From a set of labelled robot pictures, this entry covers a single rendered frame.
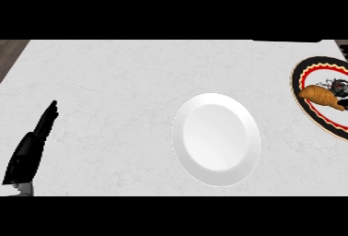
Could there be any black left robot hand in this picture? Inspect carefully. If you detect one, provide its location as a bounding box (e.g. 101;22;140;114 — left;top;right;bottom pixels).
2;100;61;186

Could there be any white plate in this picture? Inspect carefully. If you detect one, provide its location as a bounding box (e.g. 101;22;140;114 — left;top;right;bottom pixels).
171;92;263;188

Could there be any brown croissant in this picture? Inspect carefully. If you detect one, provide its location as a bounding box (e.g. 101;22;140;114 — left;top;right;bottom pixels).
298;85;347;112

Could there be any black red patterned plate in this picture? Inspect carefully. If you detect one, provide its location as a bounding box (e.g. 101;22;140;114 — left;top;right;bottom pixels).
289;55;348;142

